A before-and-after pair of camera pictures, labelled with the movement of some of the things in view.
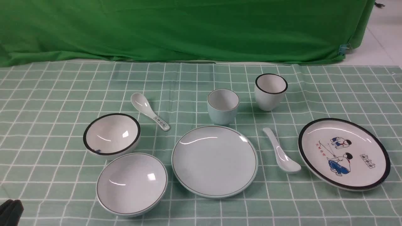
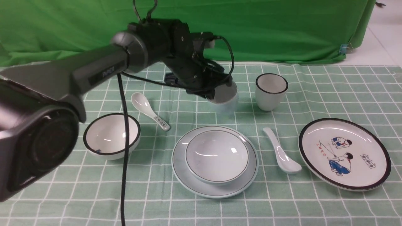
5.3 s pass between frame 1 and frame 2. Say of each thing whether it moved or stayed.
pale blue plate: stayed
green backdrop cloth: stayed
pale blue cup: moved
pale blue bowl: moved
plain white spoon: stayed
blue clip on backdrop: stayed
